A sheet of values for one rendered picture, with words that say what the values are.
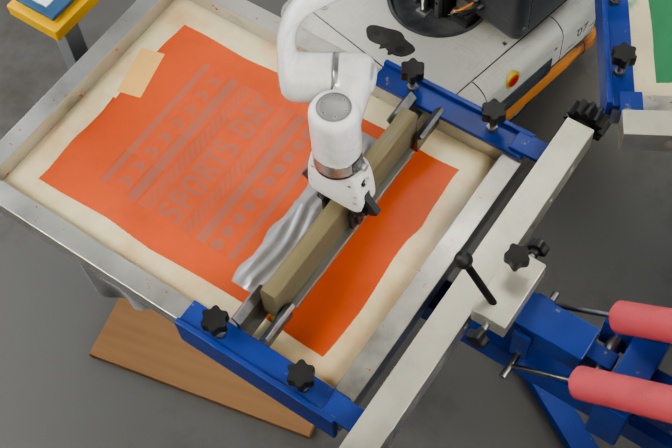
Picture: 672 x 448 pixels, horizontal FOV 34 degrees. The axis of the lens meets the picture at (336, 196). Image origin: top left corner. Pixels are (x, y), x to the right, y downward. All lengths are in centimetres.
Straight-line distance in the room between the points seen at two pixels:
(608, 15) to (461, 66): 87
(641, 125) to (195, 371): 136
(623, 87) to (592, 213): 106
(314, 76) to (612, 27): 67
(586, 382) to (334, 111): 52
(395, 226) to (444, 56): 111
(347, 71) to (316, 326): 43
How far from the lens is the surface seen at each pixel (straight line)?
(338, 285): 181
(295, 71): 160
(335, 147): 158
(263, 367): 171
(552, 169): 183
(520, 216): 178
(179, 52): 211
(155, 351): 284
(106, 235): 192
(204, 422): 277
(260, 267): 183
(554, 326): 170
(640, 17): 216
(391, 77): 197
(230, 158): 195
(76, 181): 199
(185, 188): 193
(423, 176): 191
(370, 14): 300
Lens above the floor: 258
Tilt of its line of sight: 59 degrees down
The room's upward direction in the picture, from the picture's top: 6 degrees counter-clockwise
